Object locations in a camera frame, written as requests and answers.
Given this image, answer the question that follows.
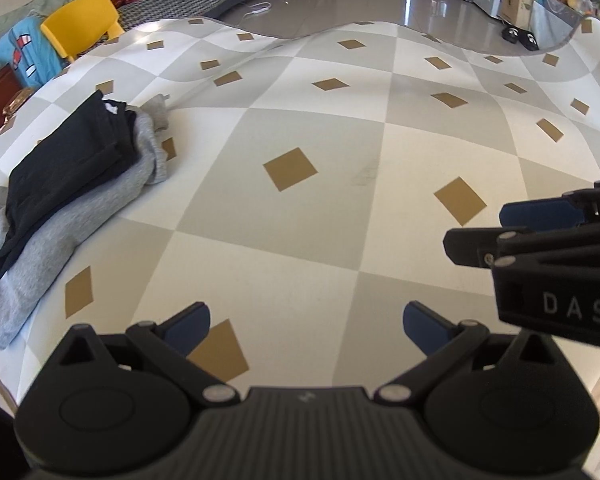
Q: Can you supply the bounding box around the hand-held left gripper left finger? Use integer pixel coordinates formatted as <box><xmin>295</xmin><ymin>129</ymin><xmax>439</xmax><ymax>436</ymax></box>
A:
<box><xmin>57</xmin><ymin>301</ymin><xmax>241</xmax><ymax>406</ymax></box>

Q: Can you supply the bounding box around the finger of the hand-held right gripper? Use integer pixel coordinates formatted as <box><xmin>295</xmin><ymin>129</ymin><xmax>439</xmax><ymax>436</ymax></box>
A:
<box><xmin>444</xmin><ymin>222</ymin><xmax>600</xmax><ymax>269</ymax></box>
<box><xmin>499</xmin><ymin>177</ymin><xmax>600</xmax><ymax>231</ymax></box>

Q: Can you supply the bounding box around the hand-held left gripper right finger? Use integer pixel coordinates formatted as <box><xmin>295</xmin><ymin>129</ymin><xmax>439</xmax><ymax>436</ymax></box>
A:
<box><xmin>374</xmin><ymin>300</ymin><xmax>564</xmax><ymax>406</ymax></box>

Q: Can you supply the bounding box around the black t-shirt red print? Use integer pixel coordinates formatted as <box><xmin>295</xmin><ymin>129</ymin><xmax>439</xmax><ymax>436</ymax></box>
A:
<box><xmin>0</xmin><ymin>90</ymin><xmax>153</xmax><ymax>282</ymax></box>

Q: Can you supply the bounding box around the diamond pattern table cover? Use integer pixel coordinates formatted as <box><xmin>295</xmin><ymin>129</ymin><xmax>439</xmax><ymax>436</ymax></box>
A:
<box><xmin>0</xmin><ymin>17</ymin><xmax>600</xmax><ymax>480</ymax></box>

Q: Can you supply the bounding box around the yellow plastic chair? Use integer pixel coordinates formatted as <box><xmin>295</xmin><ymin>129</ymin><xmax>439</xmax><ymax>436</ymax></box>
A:
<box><xmin>40</xmin><ymin>0</ymin><xmax>126</xmax><ymax>64</ymax></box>

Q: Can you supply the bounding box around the cardboard box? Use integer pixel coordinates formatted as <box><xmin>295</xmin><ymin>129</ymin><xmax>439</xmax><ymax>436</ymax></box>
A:
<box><xmin>497</xmin><ymin>0</ymin><xmax>537</xmax><ymax>27</ymax></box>

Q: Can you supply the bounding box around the pale green pillow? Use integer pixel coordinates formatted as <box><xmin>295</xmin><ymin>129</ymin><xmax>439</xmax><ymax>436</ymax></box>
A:
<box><xmin>0</xmin><ymin>0</ymin><xmax>97</xmax><ymax>42</ymax></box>

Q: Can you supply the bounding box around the grey sweatshirt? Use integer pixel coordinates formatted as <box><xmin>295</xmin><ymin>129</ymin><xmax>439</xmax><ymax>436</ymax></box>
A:
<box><xmin>0</xmin><ymin>94</ymin><xmax>177</xmax><ymax>352</ymax></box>

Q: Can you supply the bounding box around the blue printed cloth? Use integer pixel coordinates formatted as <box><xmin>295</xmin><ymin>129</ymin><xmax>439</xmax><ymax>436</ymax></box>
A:
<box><xmin>0</xmin><ymin>16</ymin><xmax>67</xmax><ymax>92</ymax></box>

